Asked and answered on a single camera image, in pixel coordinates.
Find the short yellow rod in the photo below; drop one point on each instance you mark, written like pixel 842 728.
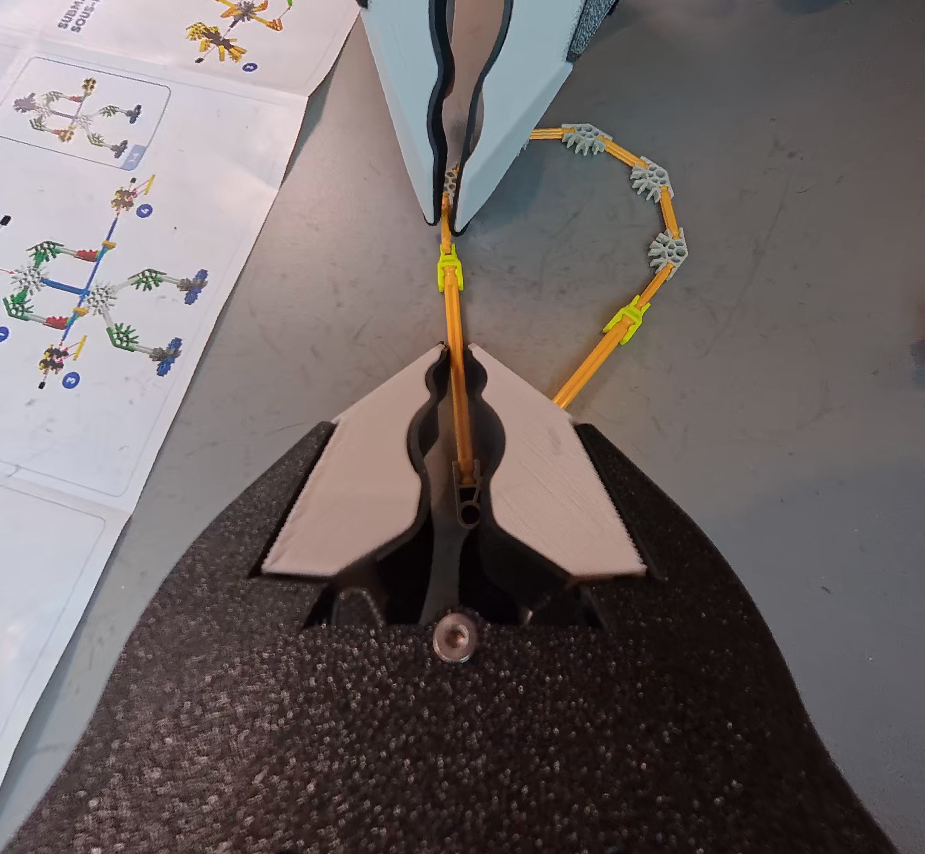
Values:
pixel 654 284
pixel 446 221
pixel 670 214
pixel 625 154
pixel 549 136

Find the grey wedge connector piece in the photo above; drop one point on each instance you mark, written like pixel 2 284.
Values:
pixel 468 503

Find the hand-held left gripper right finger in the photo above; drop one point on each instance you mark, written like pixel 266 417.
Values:
pixel 556 500

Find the white building instruction sheet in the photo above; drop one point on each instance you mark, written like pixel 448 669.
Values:
pixel 217 167

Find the grey snowflake connector piece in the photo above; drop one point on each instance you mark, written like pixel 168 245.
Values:
pixel 452 178
pixel 650 179
pixel 587 138
pixel 668 250

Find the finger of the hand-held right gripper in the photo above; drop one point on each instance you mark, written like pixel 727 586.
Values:
pixel 542 37
pixel 397 37

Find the lime green short rod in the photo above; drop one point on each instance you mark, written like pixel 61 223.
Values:
pixel 449 268
pixel 627 323

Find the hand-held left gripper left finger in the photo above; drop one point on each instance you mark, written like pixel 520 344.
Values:
pixel 354 500

